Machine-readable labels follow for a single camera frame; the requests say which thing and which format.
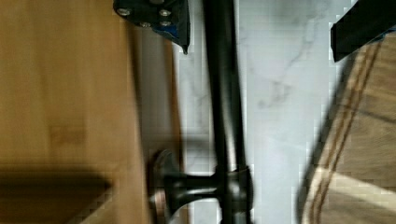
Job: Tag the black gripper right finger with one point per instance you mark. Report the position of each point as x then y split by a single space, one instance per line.
364 22

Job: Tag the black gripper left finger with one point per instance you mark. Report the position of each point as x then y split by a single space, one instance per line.
167 18

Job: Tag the black drawer handle bar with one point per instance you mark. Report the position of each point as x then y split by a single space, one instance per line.
231 184

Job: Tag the wooden base board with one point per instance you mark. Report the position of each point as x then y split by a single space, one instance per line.
351 176

